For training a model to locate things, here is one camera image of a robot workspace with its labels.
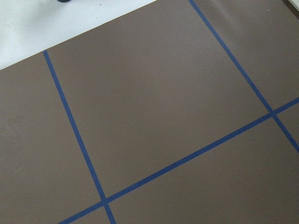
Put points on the brown paper table mat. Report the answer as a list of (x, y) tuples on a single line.
[(149, 112)]

